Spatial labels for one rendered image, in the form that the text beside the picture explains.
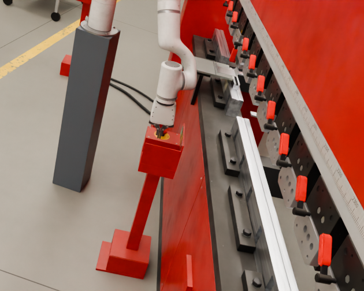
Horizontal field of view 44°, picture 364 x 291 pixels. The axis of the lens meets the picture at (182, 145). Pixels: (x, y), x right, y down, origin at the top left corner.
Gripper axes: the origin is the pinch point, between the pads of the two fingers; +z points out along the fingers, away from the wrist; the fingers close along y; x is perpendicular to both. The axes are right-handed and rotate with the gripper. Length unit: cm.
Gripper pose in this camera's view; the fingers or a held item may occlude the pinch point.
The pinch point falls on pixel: (159, 133)
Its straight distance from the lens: 191.8
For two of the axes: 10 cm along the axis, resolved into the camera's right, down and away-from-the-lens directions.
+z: -1.8, 8.4, 5.2
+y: -9.8, -1.7, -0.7
